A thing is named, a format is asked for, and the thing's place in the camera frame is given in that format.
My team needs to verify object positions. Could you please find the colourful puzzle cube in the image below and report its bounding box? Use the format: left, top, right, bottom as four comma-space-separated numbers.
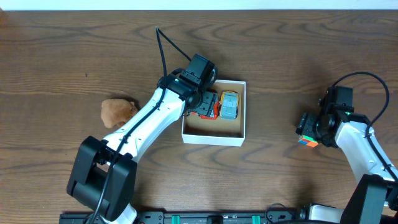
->
298, 135, 318, 147

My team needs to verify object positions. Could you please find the brown plush toy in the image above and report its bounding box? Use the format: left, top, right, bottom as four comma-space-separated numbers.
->
101, 99, 139, 128

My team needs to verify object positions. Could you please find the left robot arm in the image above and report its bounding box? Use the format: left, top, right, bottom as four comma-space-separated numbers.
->
67, 74, 217, 223

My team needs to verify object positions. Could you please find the yellow grey toy car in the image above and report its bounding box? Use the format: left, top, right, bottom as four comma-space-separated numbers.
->
220, 91, 239, 120

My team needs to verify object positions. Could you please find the black mounting rail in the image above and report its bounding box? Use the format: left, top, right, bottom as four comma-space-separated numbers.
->
58, 203, 398, 224

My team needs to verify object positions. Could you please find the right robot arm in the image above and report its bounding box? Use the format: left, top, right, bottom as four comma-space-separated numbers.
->
296, 108, 397, 223

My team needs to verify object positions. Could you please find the red toy fire truck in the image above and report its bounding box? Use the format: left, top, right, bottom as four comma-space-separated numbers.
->
199, 100, 219, 120

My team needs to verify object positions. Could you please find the white cardboard box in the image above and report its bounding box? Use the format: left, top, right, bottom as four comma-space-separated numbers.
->
182, 80, 246, 147

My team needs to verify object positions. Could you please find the left black cable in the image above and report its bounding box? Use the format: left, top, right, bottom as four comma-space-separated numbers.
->
88, 26, 192, 224

